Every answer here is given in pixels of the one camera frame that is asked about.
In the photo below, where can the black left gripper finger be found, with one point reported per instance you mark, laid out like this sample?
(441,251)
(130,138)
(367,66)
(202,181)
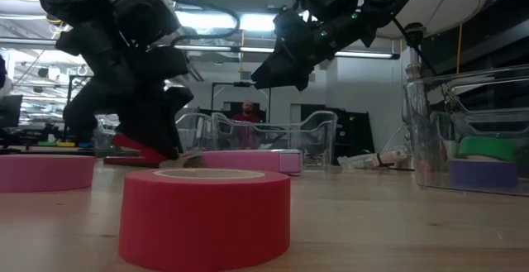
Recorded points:
(153,119)
(93,111)

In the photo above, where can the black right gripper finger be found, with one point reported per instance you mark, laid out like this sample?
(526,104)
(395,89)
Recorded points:
(306,79)
(277,73)

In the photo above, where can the red stapler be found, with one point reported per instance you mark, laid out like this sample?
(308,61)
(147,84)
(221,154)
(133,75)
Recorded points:
(124,141)

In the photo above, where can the white staple remover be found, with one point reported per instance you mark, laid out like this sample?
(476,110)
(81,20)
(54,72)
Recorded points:
(186,161)

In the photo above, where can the pink and white stapler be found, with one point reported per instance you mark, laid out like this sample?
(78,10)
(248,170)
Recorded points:
(248,160)

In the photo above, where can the coral red tape roll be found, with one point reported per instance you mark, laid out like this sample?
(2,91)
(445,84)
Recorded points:
(206,222)

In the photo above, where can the green tape roll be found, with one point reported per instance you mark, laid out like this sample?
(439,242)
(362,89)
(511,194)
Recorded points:
(487,148)

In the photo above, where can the blue tape roll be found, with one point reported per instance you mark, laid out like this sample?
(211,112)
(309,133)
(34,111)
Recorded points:
(483,175)

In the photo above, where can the clear plastic remover bin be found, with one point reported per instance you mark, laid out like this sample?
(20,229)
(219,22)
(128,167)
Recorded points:
(318,139)

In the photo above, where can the magenta pink tape roll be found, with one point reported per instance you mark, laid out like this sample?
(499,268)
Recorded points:
(41,173)

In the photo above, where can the transparent stapler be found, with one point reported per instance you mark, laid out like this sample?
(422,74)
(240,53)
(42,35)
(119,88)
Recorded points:
(372,159)

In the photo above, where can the clear plastic tape bin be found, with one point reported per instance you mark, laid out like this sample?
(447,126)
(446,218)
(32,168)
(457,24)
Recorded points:
(417,119)

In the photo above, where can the blue block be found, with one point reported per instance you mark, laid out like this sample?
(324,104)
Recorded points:
(85,144)

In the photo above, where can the yellow block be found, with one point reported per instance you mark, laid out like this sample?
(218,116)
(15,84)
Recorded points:
(66,144)

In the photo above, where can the person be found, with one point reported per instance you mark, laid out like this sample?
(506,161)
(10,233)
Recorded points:
(247,108)

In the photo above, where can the green block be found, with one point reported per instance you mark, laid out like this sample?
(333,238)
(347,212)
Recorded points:
(46,144)

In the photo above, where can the long fluorescent light strip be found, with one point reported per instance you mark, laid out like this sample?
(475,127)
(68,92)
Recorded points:
(363,55)

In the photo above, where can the black cabinet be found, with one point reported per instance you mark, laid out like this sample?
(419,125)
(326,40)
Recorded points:
(355,131)

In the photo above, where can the bright light panel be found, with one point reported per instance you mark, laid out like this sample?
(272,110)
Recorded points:
(215,20)

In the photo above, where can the dark monitor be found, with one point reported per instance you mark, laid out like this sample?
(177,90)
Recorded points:
(10,111)

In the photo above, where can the white shade table lamp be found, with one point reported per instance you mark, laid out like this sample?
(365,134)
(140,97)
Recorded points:
(446,7)

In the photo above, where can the black metal stand frame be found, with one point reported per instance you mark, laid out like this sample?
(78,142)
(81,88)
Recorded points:
(241,84)

